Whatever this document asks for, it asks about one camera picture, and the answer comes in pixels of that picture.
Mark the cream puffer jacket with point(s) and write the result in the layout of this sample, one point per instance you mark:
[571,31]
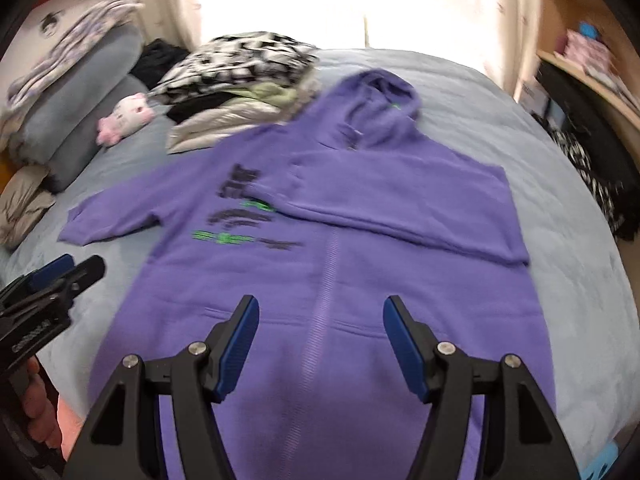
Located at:
[210,125]

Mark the beige jacket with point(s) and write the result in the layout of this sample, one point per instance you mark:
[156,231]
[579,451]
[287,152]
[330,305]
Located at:
[22,200]

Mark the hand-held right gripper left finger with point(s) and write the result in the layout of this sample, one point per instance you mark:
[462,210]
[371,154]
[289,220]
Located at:
[235,355]

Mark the black white patterned garment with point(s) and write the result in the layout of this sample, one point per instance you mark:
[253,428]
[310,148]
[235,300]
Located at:
[235,60]

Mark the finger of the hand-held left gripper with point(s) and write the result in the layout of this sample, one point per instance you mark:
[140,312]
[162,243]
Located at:
[50,270]
[86,271]

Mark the white red plush toy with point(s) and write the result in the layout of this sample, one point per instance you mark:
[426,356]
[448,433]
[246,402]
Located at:
[65,5]

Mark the wooden shelf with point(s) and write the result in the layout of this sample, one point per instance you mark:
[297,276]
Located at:
[560,15]

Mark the white floral curtain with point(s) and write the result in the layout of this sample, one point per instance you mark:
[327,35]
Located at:
[425,5]

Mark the light green garment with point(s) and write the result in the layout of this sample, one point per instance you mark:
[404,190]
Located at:
[270,94]

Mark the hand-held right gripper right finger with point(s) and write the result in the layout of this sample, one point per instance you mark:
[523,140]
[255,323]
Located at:
[407,355]

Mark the black white spotted cloth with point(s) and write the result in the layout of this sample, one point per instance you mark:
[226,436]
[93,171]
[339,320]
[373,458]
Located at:
[575,155]

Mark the blue-grey bed blanket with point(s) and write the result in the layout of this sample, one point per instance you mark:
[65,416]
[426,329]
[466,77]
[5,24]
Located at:
[500,110]

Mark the grey pillow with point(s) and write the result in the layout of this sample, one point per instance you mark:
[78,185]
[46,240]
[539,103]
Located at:
[85,90]
[90,155]

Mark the pink white plush toy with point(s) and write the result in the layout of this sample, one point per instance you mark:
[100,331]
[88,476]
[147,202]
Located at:
[125,117]

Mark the purple hoodie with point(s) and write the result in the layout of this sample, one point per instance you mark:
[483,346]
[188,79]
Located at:
[350,185]

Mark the pink boxes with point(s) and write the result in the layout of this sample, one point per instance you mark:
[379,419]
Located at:
[590,52]

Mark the person's left hand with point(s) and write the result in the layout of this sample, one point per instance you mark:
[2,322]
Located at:
[47,410]

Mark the white blue box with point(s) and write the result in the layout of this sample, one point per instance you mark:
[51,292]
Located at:
[532,95]

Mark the floral patterned blanket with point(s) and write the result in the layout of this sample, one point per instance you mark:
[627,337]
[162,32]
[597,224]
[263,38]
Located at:
[75,40]

